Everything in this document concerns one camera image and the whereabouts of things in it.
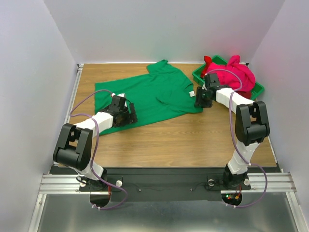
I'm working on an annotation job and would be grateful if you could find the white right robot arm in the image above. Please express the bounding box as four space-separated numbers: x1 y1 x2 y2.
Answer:
195 73 270 189

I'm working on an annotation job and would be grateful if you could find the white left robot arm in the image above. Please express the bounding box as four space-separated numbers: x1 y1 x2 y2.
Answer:
53 93 138 191

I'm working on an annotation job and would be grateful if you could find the green plastic bin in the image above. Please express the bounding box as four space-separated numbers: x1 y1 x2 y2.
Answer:
192 55 265 100

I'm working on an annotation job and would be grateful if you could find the pink t shirt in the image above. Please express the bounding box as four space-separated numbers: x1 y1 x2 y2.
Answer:
206 55 255 92

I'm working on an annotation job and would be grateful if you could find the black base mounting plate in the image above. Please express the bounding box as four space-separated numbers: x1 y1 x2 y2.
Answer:
79 166 252 203

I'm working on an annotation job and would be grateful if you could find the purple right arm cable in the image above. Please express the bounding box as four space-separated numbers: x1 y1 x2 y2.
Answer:
204 69 268 209

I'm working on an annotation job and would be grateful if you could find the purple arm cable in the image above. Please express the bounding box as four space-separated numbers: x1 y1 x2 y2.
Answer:
204 69 268 209
69 89 128 210

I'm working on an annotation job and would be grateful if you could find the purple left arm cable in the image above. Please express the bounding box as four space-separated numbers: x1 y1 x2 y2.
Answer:
69 89 128 210

